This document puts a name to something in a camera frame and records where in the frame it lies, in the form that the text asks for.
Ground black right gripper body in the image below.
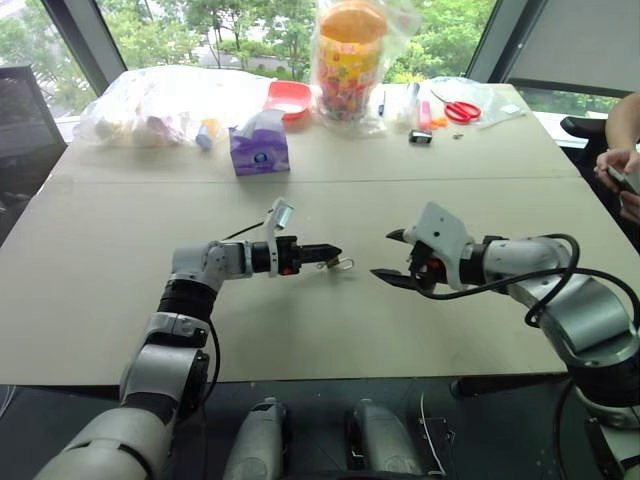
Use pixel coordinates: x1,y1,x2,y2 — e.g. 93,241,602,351
407,240,454,298

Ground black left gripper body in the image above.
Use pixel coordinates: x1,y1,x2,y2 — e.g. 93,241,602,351
273,236,304,277

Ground brass padlock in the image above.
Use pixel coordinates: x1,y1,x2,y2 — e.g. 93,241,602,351
324,255,359,274

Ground person's hand at edge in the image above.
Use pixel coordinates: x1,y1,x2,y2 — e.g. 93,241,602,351
618,191,640,224

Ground person's hand holding phone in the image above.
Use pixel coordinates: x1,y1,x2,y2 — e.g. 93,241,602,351
593,146,640,194

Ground purple tissue box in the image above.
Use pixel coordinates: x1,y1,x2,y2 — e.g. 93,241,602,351
228,109,293,178

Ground blue yellow glue tube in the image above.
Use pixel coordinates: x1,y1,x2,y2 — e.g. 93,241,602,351
195,118,222,153

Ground red plastic container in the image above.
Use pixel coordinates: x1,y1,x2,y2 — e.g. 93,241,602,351
262,80,313,134

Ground silver rounded robot leg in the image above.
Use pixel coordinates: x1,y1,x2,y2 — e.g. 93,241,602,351
343,397,427,480
221,396,290,480

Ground small clear plastic bag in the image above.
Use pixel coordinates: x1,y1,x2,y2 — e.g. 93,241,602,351
428,75,527,132

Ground colourful snack jar in bag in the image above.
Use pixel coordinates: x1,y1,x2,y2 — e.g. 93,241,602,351
311,0,397,137

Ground large clear plastic bag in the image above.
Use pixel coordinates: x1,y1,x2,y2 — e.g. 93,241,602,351
73,64,272,150

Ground black office chair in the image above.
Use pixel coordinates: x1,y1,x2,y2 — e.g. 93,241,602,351
559,115,610,176

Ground dark smartphone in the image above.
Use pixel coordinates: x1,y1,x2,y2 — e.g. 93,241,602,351
606,164,640,197

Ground black mesh chair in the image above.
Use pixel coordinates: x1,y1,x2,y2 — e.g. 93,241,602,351
0,64,69,236

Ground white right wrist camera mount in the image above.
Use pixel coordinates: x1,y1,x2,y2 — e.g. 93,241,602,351
403,201,477,292

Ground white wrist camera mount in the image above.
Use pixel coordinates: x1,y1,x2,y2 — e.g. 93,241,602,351
403,201,477,292
261,197,297,277

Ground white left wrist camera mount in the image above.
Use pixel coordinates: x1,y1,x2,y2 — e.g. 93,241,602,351
261,197,297,277

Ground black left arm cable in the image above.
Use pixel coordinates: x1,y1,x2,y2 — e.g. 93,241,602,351
192,212,275,421

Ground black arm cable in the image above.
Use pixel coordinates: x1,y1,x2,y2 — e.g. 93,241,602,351
192,212,275,421
419,232,640,327

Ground red handled scissors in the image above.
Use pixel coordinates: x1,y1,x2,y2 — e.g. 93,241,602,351
430,89,483,124

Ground thin white cable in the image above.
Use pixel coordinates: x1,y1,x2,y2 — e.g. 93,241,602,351
418,392,447,477

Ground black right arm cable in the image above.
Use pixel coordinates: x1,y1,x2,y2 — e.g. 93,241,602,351
419,232,640,327

